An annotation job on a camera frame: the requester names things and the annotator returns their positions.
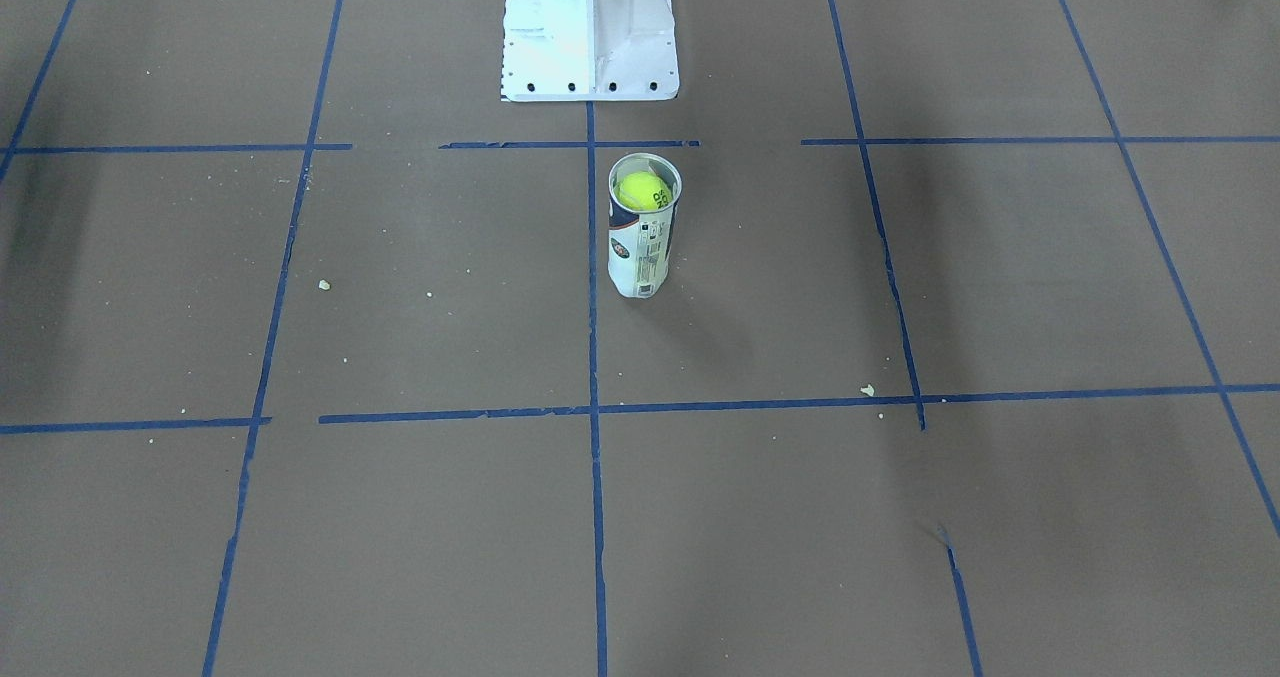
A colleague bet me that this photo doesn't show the yellow tennis ball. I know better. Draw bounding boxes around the yellow tennis ball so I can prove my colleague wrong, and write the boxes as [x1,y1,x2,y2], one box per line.
[616,171,673,212]

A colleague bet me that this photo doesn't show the white tennis ball can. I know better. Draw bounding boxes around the white tennis ball can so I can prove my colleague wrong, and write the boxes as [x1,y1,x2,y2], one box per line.
[607,152,684,299]

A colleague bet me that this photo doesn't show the brown paper table cover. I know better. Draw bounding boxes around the brown paper table cover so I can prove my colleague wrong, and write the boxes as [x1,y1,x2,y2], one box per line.
[3,0,1277,676]

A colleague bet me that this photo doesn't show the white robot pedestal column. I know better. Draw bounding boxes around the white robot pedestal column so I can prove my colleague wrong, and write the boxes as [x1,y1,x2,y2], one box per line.
[500,0,681,102]

